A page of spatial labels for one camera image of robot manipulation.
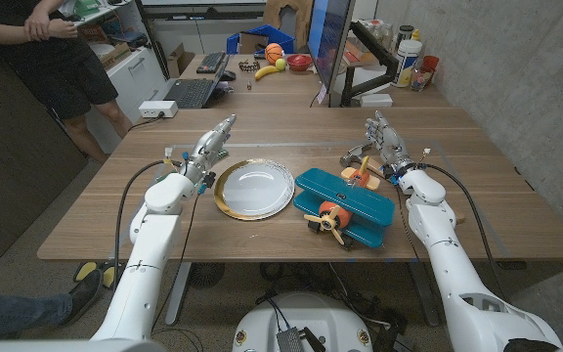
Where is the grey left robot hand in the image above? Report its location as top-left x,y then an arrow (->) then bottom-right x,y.
182,113 -> 238,186

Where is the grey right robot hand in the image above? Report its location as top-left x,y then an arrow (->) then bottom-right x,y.
364,110 -> 415,181

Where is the gold-rimmed white paper plate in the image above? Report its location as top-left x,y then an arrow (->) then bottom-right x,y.
213,157 -> 296,222

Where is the flat white box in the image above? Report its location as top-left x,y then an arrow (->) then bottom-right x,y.
359,93 -> 394,109

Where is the black laptop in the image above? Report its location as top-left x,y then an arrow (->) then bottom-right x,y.
162,52 -> 232,110

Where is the white power strip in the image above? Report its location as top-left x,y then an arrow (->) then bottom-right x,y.
138,100 -> 179,119

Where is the teal toy biplane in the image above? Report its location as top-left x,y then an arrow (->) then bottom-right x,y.
292,154 -> 397,251

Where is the white plastic canister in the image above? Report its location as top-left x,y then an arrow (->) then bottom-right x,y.
391,38 -> 423,89

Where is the black keyboard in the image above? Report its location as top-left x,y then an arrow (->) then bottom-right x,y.
195,51 -> 227,75

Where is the open cardboard box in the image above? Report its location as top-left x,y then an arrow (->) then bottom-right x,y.
166,42 -> 195,79

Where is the yellow banana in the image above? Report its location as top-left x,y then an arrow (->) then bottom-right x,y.
254,65 -> 282,81

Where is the white storage cabinet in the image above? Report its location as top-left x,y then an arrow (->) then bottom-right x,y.
61,0 -> 170,155

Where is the dark-lidded jar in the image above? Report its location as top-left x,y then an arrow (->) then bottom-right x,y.
397,24 -> 415,53

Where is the brown cardboard sheet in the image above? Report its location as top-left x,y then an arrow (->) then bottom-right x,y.
238,31 -> 270,55

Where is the small orange basketball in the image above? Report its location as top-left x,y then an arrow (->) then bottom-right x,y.
264,42 -> 284,66

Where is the red bowl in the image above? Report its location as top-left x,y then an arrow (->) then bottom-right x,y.
285,53 -> 314,73

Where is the large computer monitor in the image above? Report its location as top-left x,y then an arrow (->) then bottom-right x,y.
306,0 -> 356,108

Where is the blue plastic bin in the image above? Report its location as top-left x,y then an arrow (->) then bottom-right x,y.
226,23 -> 296,56

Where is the yellow black foot pedal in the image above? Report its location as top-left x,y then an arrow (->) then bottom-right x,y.
73,261 -> 116,289

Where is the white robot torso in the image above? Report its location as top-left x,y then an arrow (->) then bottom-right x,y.
232,291 -> 374,352

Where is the standing person in black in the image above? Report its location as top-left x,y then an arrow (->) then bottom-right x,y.
0,0 -> 134,165

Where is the seated person's jeans leg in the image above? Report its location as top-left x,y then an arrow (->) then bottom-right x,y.
0,268 -> 105,339

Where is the black power strip cable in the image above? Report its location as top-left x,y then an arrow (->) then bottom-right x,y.
128,112 -> 166,131

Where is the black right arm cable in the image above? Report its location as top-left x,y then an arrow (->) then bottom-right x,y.
415,162 -> 507,300

